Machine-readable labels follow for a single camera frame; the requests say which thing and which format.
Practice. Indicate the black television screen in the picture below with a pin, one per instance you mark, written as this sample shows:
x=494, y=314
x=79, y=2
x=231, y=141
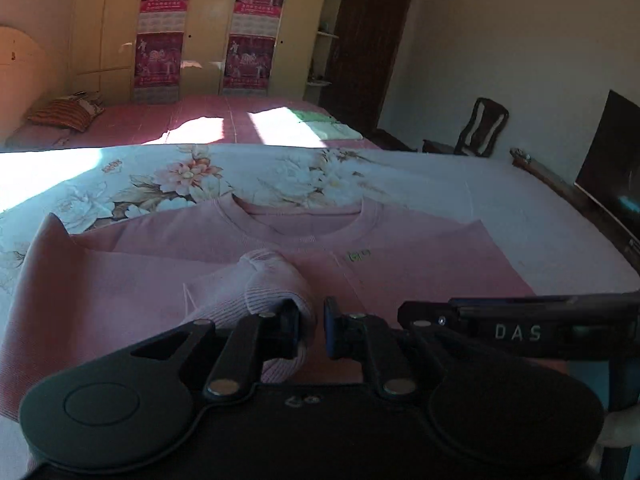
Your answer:
x=612, y=160

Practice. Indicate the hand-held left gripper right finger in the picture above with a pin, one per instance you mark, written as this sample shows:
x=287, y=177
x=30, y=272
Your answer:
x=331, y=327

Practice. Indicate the floral pillow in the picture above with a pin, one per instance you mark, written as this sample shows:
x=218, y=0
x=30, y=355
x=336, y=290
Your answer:
x=91, y=101

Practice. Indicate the dark wooden door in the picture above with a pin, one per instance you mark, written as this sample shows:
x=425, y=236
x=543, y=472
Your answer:
x=372, y=45

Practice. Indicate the striped orange pillow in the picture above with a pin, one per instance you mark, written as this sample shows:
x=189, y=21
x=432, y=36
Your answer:
x=60, y=114

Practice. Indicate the dark wooden chair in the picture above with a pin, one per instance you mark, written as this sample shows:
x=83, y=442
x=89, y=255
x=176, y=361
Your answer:
x=482, y=125

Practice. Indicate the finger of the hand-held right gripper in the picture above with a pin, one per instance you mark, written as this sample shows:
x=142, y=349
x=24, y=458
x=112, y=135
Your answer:
x=525, y=306
x=425, y=316

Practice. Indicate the white folded cloth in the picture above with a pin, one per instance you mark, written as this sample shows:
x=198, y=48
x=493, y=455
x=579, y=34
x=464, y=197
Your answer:
x=340, y=131

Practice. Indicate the wooden bed footboard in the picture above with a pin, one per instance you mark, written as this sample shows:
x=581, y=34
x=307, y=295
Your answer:
x=555, y=180

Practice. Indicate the cream corner shelf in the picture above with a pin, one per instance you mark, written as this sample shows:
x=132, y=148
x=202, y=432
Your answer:
x=325, y=50

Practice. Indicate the pink knit sweater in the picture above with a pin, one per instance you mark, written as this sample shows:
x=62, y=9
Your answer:
x=150, y=270

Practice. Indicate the floral bed sheet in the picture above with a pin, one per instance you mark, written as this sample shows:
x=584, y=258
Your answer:
x=525, y=200

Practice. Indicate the cream headboard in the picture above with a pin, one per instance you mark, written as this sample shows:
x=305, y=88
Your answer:
x=22, y=75

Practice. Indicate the cream wardrobe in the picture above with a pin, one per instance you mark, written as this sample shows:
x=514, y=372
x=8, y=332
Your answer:
x=210, y=20

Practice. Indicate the green folded cloth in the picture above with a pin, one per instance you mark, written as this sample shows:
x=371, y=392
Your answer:
x=312, y=116

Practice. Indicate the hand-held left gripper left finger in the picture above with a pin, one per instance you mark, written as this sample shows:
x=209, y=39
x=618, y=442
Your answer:
x=290, y=322

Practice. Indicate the pink pillow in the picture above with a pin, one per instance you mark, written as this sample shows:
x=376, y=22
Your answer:
x=40, y=137

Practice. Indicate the pink checked bed cover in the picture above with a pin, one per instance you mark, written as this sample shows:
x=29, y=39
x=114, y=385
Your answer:
x=150, y=120

